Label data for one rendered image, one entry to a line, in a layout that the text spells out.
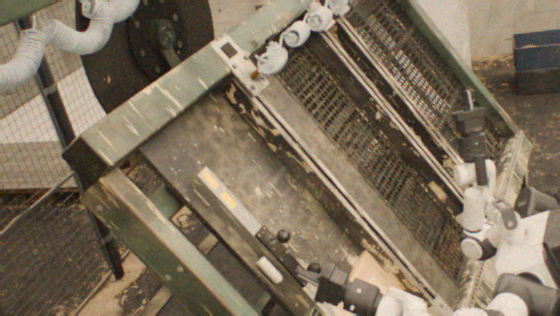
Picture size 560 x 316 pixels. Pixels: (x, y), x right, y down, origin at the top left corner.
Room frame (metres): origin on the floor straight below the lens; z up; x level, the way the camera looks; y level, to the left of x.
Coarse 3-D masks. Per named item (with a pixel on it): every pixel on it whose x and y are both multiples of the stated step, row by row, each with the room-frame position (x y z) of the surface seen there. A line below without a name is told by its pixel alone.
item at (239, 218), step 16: (208, 192) 1.72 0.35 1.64; (224, 208) 1.71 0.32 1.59; (240, 208) 1.73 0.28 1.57; (240, 224) 1.69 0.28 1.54; (256, 224) 1.72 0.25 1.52; (256, 240) 1.68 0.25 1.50; (272, 256) 1.66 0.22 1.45; (288, 272) 1.65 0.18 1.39; (304, 288) 1.63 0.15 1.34; (304, 304) 1.63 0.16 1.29; (320, 304) 1.62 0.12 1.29
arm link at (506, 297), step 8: (504, 296) 1.39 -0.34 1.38; (512, 296) 1.39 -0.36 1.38; (488, 304) 1.39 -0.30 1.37; (496, 304) 1.35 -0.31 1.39; (504, 304) 1.35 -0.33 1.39; (512, 304) 1.35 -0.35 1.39; (520, 304) 1.37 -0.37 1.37; (456, 312) 1.29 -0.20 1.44; (464, 312) 1.29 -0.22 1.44; (472, 312) 1.28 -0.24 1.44; (480, 312) 1.28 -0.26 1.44; (488, 312) 1.29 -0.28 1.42; (496, 312) 1.29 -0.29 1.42; (504, 312) 1.31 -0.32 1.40; (512, 312) 1.32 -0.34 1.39; (520, 312) 1.34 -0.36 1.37
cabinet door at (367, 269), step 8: (360, 256) 1.92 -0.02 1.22; (368, 256) 1.92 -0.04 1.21; (360, 264) 1.87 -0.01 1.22; (368, 264) 1.89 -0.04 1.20; (376, 264) 1.92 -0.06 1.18; (352, 272) 1.83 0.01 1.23; (360, 272) 1.84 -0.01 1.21; (368, 272) 1.87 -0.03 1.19; (376, 272) 1.89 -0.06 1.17; (384, 272) 1.91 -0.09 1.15; (352, 280) 1.80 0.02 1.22; (368, 280) 1.84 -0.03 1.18; (376, 280) 1.86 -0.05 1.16; (384, 280) 1.88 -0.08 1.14; (392, 280) 1.90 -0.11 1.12; (384, 288) 1.86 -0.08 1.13; (400, 288) 1.90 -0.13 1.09; (344, 312) 1.68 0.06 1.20
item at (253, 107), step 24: (216, 48) 2.07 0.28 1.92; (240, 72) 2.06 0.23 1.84; (240, 96) 2.07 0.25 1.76; (264, 120) 2.05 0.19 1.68; (288, 144) 2.02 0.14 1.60; (312, 168) 2.00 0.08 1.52; (312, 192) 2.00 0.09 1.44; (336, 192) 1.98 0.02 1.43; (336, 216) 1.97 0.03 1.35; (360, 216) 1.97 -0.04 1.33; (360, 240) 1.95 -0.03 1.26; (384, 240) 1.95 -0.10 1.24; (384, 264) 1.92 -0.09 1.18; (408, 264) 1.93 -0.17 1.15; (408, 288) 1.89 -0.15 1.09; (432, 288) 1.91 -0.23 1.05; (432, 312) 1.86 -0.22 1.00
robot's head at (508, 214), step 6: (504, 198) 1.72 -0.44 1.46; (492, 204) 1.71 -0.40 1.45; (498, 204) 1.69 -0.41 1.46; (510, 204) 1.66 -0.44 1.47; (504, 210) 1.64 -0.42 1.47; (510, 210) 1.64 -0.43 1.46; (504, 216) 1.64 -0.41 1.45; (510, 216) 1.64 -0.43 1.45; (516, 216) 1.65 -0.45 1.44; (498, 222) 1.65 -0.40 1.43; (504, 222) 1.64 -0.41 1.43; (516, 222) 1.64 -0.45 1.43; (504, 228) 1.64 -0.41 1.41; (510, 228) 1.63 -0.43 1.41; (516, 228) 1.64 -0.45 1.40
